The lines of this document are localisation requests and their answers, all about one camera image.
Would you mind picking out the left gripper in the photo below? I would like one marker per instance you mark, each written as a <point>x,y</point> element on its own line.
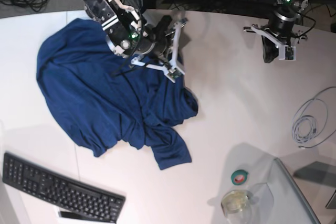
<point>280,24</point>

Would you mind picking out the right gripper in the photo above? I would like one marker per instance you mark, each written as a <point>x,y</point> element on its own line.
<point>156,41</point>

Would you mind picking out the dark blue t-shirt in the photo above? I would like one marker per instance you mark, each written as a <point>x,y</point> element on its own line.
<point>97,103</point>

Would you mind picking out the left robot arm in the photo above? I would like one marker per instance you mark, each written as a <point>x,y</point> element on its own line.
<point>297,5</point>

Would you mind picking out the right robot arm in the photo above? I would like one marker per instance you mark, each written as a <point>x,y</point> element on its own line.
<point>128,32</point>

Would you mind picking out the green tape roll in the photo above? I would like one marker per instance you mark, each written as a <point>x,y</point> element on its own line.
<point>239,177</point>

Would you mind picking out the clear tape dispenser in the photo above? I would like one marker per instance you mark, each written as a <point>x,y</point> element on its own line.
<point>236,207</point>

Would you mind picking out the black computer keyboard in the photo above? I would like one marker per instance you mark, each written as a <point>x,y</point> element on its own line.
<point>79,200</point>

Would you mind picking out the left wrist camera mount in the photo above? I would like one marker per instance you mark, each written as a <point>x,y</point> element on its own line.
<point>286,50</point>

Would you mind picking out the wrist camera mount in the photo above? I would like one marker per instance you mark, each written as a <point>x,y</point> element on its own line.
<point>286,50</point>
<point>171,68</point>

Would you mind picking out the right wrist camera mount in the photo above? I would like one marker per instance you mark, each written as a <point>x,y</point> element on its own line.
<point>171,68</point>

